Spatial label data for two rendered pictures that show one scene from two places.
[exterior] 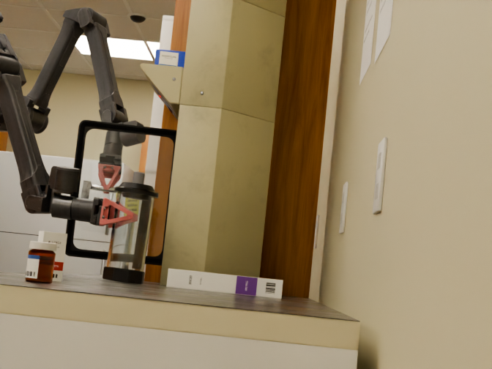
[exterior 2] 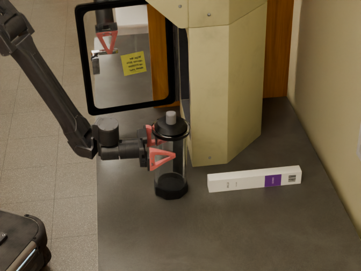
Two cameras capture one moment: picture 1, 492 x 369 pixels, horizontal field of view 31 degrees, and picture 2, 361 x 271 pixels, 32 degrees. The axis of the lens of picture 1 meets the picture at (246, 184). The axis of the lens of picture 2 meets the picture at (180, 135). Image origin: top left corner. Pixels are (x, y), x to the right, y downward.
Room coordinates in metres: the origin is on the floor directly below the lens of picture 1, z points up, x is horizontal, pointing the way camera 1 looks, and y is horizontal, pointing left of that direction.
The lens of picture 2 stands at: (0.72, 0.43, 2.13)
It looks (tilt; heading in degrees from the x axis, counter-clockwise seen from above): 34 degrees down; 353
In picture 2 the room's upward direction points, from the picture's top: 2 degrees counter-clockwise
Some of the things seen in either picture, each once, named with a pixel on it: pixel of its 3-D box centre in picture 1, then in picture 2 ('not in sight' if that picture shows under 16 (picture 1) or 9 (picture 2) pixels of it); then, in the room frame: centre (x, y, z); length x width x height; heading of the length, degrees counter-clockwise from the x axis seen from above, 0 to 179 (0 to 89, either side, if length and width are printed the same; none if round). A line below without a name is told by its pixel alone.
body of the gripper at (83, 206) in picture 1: (88, 210); (131, 148); (2.18, 0.38, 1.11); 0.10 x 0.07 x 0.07; 178
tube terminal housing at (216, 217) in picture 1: (226, 150); (223, 29); (2.43, 0.06, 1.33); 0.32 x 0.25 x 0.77; 178
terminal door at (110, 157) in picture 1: (124, 192); (128, 57); (2.57, 0.35, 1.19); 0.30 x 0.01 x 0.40; 95
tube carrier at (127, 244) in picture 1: (129, 233); (171, 157); (2.17, 0.27, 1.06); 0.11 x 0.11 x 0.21
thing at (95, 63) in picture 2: (86, 190); (95, 65); (2.55, 0.46, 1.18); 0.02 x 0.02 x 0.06; 5
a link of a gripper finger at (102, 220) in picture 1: (114, 213); (158, 153); (2.14, 0.31, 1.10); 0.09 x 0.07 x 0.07; 88
